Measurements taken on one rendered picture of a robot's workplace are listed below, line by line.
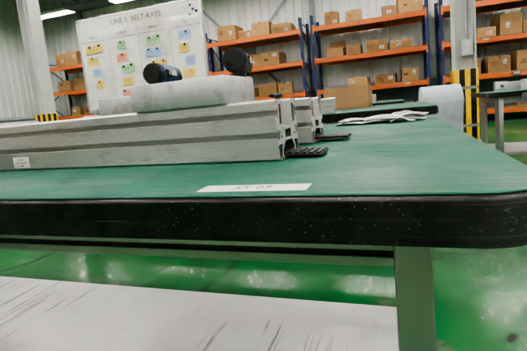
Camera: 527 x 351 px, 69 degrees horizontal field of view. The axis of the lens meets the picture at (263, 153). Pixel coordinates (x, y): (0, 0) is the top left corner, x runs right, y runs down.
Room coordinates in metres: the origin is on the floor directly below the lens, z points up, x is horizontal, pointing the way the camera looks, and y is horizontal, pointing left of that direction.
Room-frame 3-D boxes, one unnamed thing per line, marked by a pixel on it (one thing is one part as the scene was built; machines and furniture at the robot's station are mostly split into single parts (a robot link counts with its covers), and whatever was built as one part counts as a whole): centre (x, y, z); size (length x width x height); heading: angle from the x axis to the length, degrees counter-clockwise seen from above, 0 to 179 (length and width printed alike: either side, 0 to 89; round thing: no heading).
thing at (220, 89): (0.62, 0.10, 0.87); 0.16 x 0.11 x 0.07; 68
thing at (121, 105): (0.89, 0.26, 0.87); 0.16 x 0.11 x 0.07; 68
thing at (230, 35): (11.01, -0.12, 1.58); 2.83 x 0.98 x 3.15; 71
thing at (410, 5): (10.04, -2.95, 1.59); 2.83 x 0.98 x 3.17; 71
